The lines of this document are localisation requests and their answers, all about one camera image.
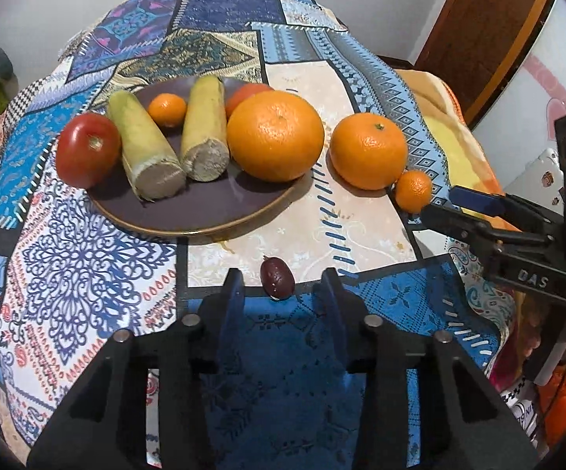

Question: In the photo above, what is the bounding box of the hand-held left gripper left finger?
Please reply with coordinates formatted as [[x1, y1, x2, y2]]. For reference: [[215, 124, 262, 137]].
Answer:
[[26, 268, 247, 470]]

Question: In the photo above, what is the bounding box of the white laptop with stickers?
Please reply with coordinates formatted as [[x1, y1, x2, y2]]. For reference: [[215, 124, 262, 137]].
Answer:
[[503, 147, 565, 206]]

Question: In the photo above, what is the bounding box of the small tangerine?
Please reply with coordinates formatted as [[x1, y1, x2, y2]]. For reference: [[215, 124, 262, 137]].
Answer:
[[395, 170, 433, 213], [147, 93, 187, 129]]

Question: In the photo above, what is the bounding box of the large orange with sticker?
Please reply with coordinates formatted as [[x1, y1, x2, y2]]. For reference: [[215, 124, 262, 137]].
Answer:
[[227, 90, 325, 183]]

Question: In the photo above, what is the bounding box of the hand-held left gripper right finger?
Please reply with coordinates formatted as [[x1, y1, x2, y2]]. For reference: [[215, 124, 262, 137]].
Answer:
[[319, 267, 541, 470]]

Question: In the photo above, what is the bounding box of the dark red tomato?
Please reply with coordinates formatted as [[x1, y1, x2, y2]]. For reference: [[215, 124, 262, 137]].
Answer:
[[57, 112, 122, 189]]

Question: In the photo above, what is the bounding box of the purple plate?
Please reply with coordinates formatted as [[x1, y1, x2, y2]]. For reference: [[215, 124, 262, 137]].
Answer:
[[87, 76, 313, 237]]

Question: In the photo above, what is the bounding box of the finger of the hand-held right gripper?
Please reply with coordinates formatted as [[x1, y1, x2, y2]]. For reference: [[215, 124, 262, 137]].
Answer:
[[448, 184, 565, 236], [419, 202, 558, 265]]

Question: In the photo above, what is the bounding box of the brown wooden wardrobe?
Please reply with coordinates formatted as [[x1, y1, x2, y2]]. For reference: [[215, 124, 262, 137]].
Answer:
[[413, 0, 558, 125]]

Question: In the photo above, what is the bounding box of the yellow orange blanket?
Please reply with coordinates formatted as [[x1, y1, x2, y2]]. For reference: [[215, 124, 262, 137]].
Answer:
[[391, 56, 506, 197]]

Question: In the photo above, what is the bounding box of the blue patchwork cloth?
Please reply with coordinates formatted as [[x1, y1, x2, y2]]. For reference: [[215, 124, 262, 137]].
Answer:
[[0, 0, 516, 470]]

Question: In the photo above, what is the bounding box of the yellow-green bamboo shoot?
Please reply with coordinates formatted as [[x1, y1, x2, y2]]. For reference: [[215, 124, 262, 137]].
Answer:
[[180, 76, 231, 182], [106, 90, 187, 201]]

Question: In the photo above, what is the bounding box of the white printed cloth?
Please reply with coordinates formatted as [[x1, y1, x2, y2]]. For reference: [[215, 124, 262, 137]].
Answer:
[[488, 352, 543, 446]]

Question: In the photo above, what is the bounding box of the dark red date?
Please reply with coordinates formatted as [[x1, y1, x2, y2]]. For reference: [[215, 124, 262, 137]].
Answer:
[[260, 256, 294, 300]]

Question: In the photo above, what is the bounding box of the large orange with stem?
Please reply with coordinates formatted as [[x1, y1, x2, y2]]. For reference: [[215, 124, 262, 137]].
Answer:
[[329, 112, 408, 191]]

